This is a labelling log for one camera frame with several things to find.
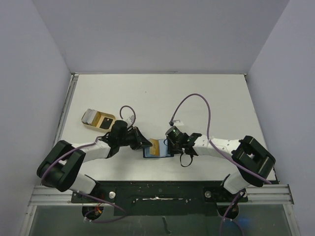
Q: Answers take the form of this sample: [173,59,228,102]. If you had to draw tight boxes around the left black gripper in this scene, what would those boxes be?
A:
[118,126,152,150]

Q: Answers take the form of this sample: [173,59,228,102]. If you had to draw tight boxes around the blue leather card holder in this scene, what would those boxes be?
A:
[143,139,174,159]

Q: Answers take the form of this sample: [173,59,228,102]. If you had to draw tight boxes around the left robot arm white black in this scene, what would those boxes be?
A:
[36,120,152,202]

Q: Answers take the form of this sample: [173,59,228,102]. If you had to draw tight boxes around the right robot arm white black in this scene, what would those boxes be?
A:
[165,126,276,201]

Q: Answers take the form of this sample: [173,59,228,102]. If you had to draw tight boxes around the black card in tray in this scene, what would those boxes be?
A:
[100,117,113,130]

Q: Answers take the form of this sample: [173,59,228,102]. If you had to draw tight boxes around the beige oval card tray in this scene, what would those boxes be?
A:
[81,109,116,133]

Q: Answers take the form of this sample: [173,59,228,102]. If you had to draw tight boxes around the stack of white cards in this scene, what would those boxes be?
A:
[81,109,97,125]

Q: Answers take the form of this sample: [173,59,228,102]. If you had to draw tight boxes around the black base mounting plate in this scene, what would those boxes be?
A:
[71,181,235,216]

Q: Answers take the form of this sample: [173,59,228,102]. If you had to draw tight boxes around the black wire loop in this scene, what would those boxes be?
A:
[179,152,194,168]

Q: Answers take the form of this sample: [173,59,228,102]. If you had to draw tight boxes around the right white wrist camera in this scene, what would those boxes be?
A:
[172,119,184,126]

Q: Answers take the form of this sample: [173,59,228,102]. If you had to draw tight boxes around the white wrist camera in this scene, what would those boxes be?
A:
[124,115,135,126]
[172,119,184,126]

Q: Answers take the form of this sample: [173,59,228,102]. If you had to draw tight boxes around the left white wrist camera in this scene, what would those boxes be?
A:
[124,115,135,126]

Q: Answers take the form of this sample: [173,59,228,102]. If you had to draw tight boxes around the aluminium left side rail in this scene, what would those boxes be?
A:
[52,73,79,147]

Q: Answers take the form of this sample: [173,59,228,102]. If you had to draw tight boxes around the aluminium rail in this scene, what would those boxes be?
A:
[29,184,294,206]
[52,73,79,147]

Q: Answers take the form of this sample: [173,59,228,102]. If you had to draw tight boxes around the aluminium front rail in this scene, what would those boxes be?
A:
[29,184,294,206]

